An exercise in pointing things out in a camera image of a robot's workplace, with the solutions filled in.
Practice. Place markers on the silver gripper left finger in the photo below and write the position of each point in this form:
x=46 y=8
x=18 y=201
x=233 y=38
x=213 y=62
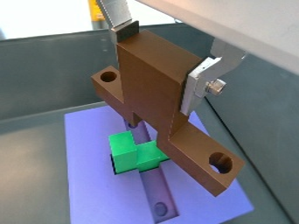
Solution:
x=124 y=27

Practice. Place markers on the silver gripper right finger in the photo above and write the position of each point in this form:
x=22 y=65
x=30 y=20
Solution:
x=204 y=79

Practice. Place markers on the brown T-shaped block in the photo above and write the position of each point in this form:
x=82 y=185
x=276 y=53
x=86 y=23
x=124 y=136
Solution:
x=144 y=90

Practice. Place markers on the green U-shaped block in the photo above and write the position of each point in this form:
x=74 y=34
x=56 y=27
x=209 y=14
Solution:
x=132 y=156

